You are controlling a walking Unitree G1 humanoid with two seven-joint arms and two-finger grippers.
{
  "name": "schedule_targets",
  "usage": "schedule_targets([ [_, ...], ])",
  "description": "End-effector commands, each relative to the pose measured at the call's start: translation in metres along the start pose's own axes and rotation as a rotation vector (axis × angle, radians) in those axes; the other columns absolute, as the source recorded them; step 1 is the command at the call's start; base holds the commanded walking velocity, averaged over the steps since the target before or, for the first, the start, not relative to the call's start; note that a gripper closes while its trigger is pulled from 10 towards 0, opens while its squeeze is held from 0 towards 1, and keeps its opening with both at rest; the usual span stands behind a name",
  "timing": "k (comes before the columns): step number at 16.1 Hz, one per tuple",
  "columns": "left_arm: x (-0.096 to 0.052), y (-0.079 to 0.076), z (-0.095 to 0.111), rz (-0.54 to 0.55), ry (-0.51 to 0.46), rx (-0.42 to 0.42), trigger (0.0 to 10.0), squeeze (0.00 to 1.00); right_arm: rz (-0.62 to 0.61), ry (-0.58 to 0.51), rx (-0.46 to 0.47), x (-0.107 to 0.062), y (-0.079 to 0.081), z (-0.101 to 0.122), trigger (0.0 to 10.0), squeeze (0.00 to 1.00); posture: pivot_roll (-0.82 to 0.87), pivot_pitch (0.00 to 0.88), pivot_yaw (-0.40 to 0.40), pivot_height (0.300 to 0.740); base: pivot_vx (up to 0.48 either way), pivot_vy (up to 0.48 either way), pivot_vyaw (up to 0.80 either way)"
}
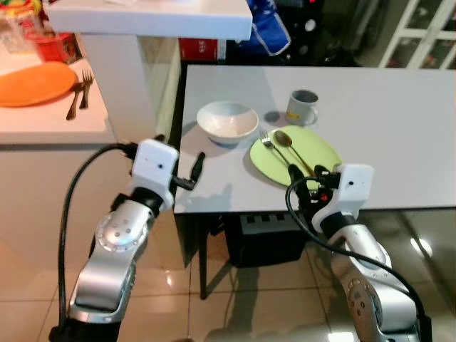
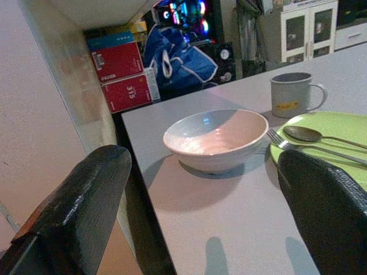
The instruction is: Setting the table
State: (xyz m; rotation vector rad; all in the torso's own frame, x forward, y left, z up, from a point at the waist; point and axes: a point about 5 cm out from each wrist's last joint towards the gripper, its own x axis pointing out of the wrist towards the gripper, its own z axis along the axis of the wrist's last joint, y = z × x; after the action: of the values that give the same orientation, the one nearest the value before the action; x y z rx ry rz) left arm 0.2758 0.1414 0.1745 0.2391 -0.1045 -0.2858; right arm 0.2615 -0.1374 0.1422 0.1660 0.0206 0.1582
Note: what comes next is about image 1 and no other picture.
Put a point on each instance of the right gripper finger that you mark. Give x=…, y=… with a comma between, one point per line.
x=323, y=170
x=296, y=175

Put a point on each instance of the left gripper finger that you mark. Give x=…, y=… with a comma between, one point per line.
x=198, y=167
x=159, y=138

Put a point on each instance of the orange plate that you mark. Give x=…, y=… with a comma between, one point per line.
x=32, y=84

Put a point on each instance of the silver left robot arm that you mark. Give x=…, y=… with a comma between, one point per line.
x=114, y=249

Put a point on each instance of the light green plate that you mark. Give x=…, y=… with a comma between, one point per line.
x=317, y=149

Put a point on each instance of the silver fork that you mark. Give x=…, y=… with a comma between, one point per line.
x=274, y=148

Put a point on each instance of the bronze spoon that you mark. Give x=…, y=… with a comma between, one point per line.
x=284, y=138

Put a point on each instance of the grey mug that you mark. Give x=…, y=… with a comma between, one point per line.
x=301, y=108

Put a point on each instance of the black perforated box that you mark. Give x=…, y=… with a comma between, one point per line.
x=263, y=242

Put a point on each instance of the grey dining table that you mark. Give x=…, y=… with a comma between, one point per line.
x=392, y=128

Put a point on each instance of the dark metal fork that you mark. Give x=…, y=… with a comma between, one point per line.
x=86, y=89

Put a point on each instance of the white raised counter shelf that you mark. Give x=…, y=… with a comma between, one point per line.
x=149, y=18

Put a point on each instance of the red container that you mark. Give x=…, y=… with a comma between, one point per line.
x=57, y=48

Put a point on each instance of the blue bag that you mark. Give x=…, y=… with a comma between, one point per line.
x=267, y=28

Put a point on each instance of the white glass door cabinet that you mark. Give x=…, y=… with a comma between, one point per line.
x=420, y=32

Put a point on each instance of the clear glass jar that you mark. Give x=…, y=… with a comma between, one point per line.
x=16, y=32

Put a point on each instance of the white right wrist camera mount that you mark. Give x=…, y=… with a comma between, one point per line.
x=349, y=189

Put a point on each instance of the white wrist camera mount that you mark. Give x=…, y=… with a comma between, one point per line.
x=349, y=189
x=155, y=167

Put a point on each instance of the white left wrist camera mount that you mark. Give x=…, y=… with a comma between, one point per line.
x=155, y=167

